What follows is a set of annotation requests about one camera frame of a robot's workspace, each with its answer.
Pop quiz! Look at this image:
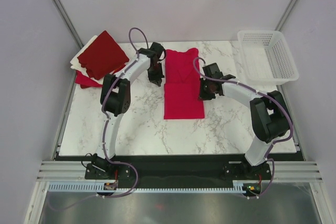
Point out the bright red t shirt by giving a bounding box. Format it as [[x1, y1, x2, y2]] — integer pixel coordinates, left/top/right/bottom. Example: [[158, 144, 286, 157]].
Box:
[[163, 48, 205, 120]]

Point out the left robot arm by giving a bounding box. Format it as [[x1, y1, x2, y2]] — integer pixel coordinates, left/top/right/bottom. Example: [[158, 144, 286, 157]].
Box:
[[96, 42, 166, 159]]

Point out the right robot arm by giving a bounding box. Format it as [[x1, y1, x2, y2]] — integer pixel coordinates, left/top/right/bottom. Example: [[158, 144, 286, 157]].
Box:
[[198, 63, 293, 179]]

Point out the dark red folded shirt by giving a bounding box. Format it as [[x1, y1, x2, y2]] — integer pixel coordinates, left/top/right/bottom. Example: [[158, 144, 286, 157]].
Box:
[[77, 30, 129, 80]]

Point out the white plastic basket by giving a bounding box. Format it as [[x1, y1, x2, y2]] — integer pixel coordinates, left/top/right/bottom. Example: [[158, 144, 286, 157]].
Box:
[[237, 30, 299, 86]]

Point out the red folded shirt bottom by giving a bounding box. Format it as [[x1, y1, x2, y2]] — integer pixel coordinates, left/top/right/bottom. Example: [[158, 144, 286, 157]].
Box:
[[75, 70, 103, 89]]

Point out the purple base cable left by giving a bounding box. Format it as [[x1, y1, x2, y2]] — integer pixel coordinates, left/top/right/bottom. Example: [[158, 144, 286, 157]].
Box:
[[47, 161, 139, 212]]

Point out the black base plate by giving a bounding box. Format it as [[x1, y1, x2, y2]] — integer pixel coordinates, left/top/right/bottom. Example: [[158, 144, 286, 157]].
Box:
[[56, 153, 309, 188]]

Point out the white slotted cable duct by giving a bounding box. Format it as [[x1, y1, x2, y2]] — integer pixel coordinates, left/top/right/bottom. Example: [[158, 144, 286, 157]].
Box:
[[48, 182, 257, 194]]

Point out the left aluminium frame post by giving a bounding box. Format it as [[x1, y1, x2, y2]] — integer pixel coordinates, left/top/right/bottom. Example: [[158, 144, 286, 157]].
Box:
[[52, 0, 84, 48]]

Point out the aluminium frame post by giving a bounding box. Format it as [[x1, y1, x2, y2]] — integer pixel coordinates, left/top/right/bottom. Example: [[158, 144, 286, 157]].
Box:
[[274, 0, 314, 32], [52, 0, 84, 48]]

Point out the right aluminium frame post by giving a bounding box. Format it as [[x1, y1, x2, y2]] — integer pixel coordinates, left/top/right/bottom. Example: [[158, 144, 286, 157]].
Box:
[[274, 0, 314, 32]]

